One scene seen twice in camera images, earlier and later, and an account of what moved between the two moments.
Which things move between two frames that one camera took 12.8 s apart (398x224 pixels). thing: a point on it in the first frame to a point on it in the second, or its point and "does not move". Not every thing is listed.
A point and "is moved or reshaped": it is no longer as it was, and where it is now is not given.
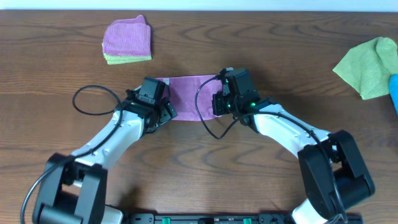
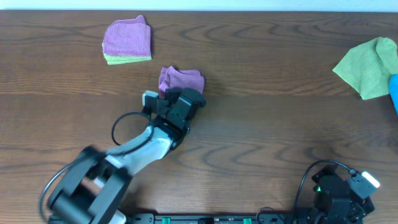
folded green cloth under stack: (112, 59) does not move
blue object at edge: (393, 88) does not move
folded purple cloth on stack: (129, 37) does not move
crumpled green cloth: (369, 66) does not move
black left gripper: (168, 112) to (185, 98)
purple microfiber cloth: (181, 94) is moved or reshaped
